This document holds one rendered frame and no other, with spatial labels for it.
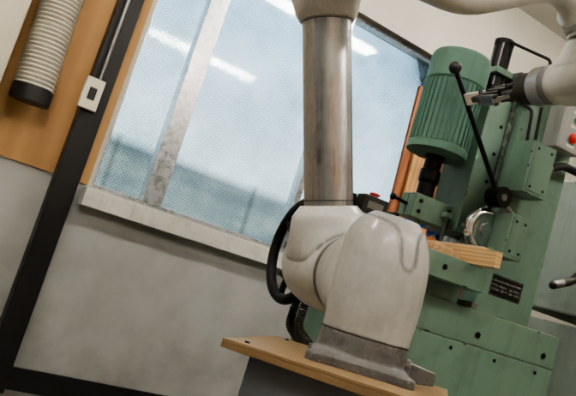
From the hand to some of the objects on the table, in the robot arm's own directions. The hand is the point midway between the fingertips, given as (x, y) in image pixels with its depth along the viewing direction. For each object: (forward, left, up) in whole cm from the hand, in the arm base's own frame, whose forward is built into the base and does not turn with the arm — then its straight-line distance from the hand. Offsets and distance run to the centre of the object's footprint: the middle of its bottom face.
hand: (476, 98), depth 171 cm
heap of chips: (+1, 0, -41) cm, 41 cm away
